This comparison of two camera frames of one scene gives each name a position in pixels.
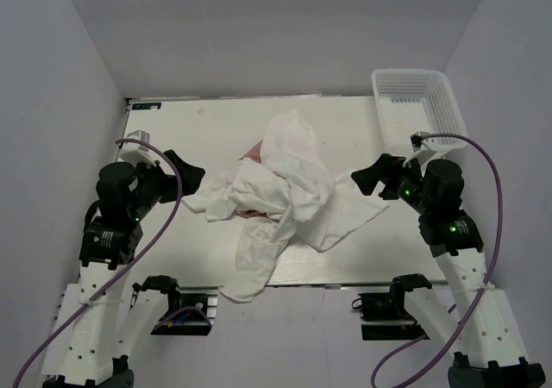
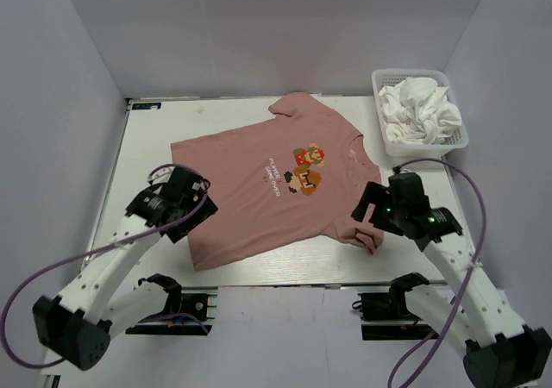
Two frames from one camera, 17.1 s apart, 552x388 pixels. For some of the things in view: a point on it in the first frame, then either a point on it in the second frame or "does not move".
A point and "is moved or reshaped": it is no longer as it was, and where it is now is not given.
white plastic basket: (410, 101) does not move
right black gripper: (388, 168) to (375, 194)
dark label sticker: (146, 106) does not move
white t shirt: (291, 189) to (417, 110)
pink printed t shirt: (254, 154) is moved or reshaped
